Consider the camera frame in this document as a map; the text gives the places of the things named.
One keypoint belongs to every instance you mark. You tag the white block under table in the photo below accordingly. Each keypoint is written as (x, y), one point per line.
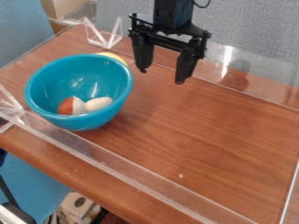
(77, 209)

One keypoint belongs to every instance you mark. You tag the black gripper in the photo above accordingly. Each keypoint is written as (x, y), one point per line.
(185, 39)

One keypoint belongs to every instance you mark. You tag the front clear acrylic barrier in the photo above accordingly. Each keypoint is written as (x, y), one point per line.
(172, 194)

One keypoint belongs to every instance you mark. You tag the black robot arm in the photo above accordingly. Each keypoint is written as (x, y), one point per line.
(172, 12)

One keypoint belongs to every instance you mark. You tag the clear acrylic barrier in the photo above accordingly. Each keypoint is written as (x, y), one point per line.
(172, 194)
(221, 86)

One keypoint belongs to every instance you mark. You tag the yellow object behind bowl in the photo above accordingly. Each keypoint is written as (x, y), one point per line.
(113, 56)

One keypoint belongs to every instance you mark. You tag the clear acrylic corner bracket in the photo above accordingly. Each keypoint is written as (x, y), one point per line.
(96, 36)

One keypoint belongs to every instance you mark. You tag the blue bowl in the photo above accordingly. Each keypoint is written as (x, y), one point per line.
(85, 76)

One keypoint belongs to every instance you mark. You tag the toy mushroom red cap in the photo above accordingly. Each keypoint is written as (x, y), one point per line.
(73, 106)

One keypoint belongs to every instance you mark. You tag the back clear acrylic barrier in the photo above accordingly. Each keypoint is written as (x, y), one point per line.
(221, 86)

